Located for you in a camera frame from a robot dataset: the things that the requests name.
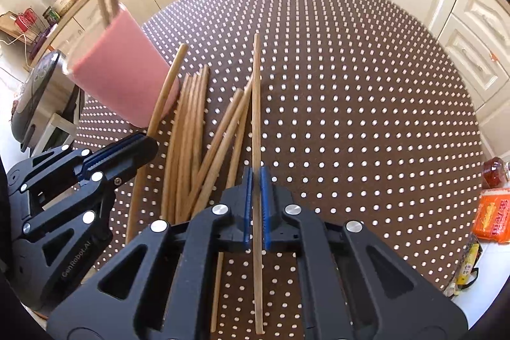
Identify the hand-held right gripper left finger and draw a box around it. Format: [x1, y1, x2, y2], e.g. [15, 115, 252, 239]
[46, 165, 253, 340]

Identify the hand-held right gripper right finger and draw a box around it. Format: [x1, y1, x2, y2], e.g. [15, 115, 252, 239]
[261, 166, 469, 340]

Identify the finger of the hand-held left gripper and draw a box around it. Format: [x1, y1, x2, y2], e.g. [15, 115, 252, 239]
[7, 132, 160, 201]
[22, 181, 120, 245]

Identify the bunch of wooden chopsticks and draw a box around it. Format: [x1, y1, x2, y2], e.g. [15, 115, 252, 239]
[159, 64, 256, 333]

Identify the pink cup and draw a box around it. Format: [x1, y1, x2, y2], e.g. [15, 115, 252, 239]
[66, 7, 182, 127]

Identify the grey rice cooker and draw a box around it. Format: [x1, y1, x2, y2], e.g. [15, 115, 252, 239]
[10, 49, 86, 153]

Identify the clear jar with label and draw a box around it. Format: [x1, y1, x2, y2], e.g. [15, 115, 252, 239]
[52, 0, 77, 17]

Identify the wooden cutting board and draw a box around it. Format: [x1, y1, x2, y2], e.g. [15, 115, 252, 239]
[0, 11, 30, 44]

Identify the yellow printed bag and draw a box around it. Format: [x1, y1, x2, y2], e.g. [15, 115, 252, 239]
[448, 234, 485, 295]

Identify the orange snack packet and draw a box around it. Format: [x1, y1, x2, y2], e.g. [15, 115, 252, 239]
[472, 189, 510, 245]

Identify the bottle of red liquid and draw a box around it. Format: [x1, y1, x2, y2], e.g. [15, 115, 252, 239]
[482, 157, 510, 190]

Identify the white cable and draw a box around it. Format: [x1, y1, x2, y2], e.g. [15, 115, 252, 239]
[0, 33, 33, 67]

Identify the red wire rack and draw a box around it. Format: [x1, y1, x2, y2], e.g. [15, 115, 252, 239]
[15, 6, 37, 33]

